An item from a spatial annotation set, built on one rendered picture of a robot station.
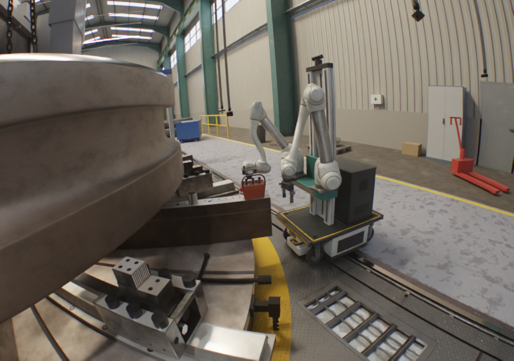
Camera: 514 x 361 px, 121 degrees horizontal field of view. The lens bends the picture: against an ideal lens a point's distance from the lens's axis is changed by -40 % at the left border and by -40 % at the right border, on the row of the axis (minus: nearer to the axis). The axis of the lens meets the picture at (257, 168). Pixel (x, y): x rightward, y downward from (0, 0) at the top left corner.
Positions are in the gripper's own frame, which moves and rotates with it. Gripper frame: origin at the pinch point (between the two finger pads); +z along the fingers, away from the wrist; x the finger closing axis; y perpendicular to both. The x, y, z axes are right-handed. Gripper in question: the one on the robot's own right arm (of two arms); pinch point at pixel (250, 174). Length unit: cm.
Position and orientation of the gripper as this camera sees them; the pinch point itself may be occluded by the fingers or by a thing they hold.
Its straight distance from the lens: 213.8
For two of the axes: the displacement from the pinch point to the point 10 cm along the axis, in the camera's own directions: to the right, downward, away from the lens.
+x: 9.9, -1.0, 1.3
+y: -0.7, -9.6, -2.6
